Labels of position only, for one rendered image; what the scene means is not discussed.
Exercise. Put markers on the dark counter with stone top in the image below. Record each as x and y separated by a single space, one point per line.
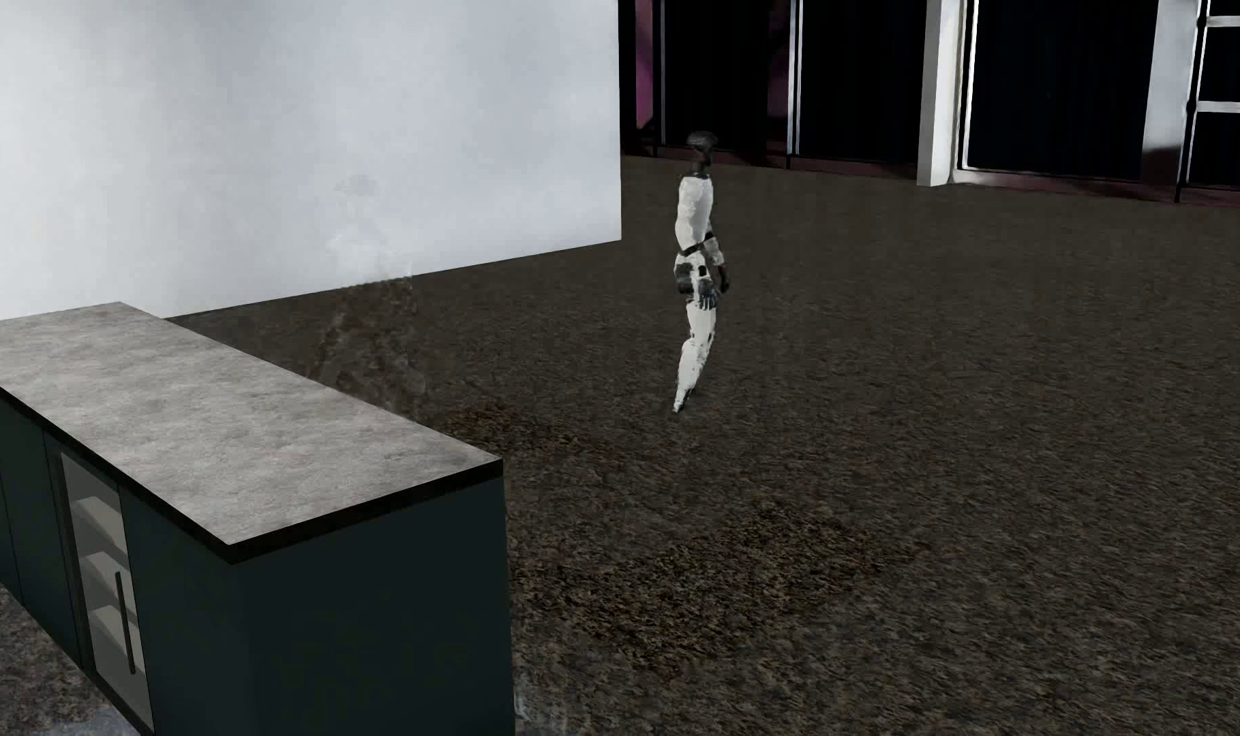
221 440

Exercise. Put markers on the white humanoid robot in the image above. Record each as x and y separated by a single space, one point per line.
694 215

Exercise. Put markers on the dark glass window panel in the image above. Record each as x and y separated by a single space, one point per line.
1059 87

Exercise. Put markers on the white wall pillar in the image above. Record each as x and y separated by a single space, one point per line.
940 92

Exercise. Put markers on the white shelf ladder frame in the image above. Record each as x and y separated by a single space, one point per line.
1233 106

